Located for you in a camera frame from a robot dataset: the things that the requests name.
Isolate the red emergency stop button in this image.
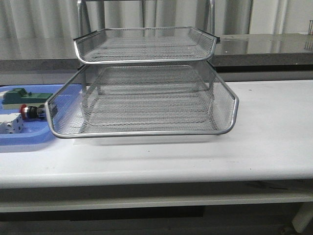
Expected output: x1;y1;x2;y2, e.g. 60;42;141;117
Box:
19;104;47;120

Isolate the blue plastic tray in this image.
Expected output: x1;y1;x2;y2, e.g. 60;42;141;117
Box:
0;83;83;145

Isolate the grey stone counter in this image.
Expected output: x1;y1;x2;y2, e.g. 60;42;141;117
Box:
0;34;313;72

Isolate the green terminal block module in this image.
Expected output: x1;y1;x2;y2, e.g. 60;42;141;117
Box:
2;88;53;110

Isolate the white circuit breaker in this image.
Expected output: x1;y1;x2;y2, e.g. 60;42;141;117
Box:
0;113;24;134

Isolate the white table leg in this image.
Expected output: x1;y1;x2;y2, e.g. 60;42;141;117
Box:
291;202;313;233

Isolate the grey metal rack frame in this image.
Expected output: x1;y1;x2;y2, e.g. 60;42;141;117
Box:
77;0;221;123

